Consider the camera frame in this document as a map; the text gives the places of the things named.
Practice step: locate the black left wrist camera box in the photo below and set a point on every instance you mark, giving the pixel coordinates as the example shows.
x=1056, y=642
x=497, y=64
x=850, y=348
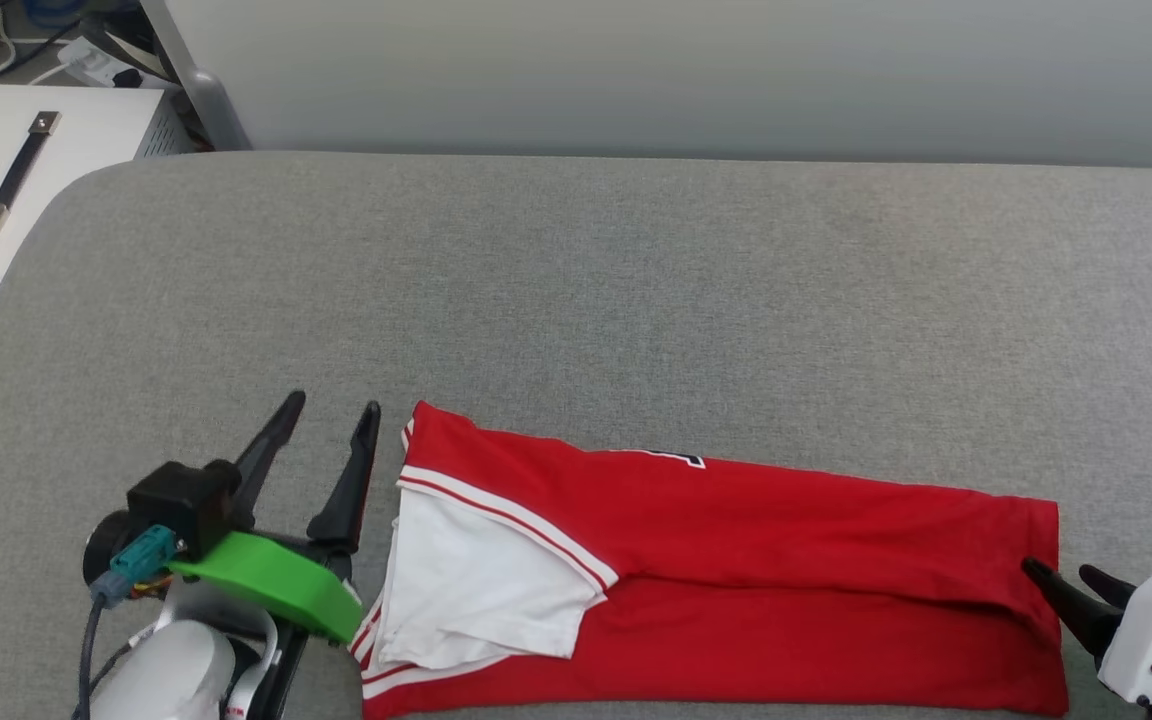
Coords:
x=181, y=500

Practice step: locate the black round left gripper motor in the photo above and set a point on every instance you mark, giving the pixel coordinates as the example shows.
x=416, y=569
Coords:
x=101, y=550

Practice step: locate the red and white basketball jersey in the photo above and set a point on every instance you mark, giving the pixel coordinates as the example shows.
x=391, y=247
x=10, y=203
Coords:
x=786, y=580

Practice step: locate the white power strip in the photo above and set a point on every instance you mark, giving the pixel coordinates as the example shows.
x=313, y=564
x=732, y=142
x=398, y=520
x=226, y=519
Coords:
x=96, y=62

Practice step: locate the grey metal frame leg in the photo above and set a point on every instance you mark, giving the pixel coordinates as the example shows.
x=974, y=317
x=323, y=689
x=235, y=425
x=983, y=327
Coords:
x=201, y=100

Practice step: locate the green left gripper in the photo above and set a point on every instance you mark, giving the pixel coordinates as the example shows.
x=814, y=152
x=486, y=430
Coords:
x=276, y=585

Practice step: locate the white metal equipment box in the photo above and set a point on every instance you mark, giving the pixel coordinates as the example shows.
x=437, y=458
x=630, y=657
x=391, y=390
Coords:
x=86, y=130

